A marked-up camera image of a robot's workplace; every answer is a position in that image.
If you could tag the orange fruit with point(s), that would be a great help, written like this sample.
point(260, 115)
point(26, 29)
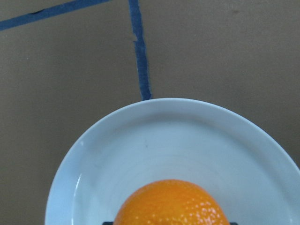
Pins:
point(170, 202)

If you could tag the light blue plate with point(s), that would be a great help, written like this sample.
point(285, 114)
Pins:
point(249, 174)

